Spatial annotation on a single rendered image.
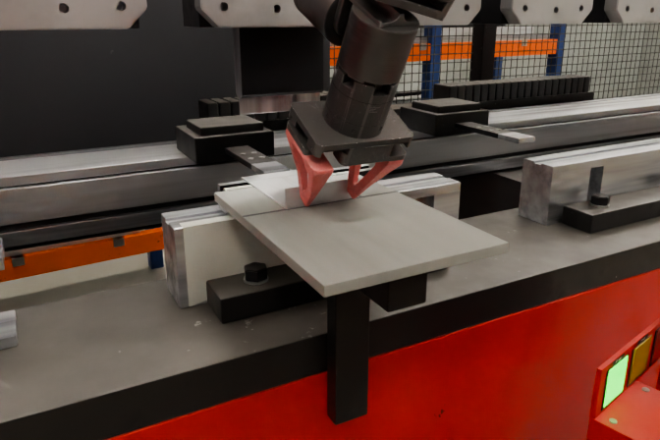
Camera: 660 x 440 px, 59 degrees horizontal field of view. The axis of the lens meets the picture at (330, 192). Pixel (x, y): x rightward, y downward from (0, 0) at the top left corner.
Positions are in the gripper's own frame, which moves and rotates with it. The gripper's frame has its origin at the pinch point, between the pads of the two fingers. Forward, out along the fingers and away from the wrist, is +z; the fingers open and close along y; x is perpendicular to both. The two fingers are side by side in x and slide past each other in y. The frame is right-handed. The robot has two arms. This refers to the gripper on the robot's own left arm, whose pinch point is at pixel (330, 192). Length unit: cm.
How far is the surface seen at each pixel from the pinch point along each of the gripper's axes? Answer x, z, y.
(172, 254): -5.7, 12.1, 13.8
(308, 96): -14.1, -1.8, -3.5
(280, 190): -5.6, 4.3, 2.4
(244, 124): -27.6, 12.1, -2.3
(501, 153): -25, 23, -57
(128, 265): -158, 196, -15
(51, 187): -28.1, 20.4, 23.8
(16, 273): -121, 145, 32
